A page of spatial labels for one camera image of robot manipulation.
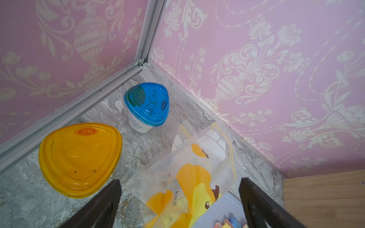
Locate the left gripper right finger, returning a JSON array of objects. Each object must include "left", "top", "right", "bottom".
[{"left": 239, "top": 178, "right": 305, "bottom": 228}]

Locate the orange lid cup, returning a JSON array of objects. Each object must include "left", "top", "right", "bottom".
[{"left": 39, "top": 123, "right": 123, "bottom": 199}]

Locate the lilac plastic tray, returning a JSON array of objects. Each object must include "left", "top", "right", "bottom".
[{"left": 193, "top": 192, "right": 247, "bottom": 228}]

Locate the pile of colourful candies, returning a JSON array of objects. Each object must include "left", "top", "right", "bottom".
[{"left": 214, "top": 217, "right": 249, "bottom": 228}]

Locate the wooden shelf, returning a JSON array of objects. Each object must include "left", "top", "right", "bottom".
[{"left": 283, "top": 170, "right": 365, "bottom": 228}]

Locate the candy ziploc bag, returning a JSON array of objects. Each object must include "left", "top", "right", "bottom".
[
  {"left": 124, "top": 123, "right": 237, "bottom": 228},
  {"left": 172, "top": 120, "right": 197, "bottom": 152}
]

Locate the blue lid cup on table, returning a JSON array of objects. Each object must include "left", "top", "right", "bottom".
[{"left": 124, "top": 83, "right": 170, "bottom": 134}]

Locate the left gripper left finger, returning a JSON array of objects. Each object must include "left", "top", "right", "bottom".
[{"left": 61, "top": 180, "right": 122, "bottom": 228}]

